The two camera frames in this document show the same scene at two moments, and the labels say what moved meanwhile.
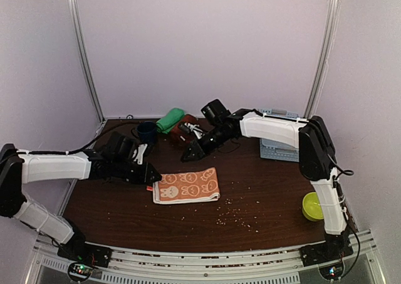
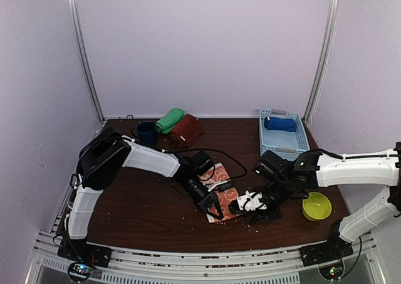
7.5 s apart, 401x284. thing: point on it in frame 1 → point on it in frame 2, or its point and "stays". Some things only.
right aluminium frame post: [326, 45] stays
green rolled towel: [166, 124] stays
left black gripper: [148, 169] → [210, 200]
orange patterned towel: [197, 185] → [216, 179]
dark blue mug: [146, 132] stays
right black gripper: [198, 149] → [276, 215]
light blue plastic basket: [270, 150] stays
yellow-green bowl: [311, 207] stays
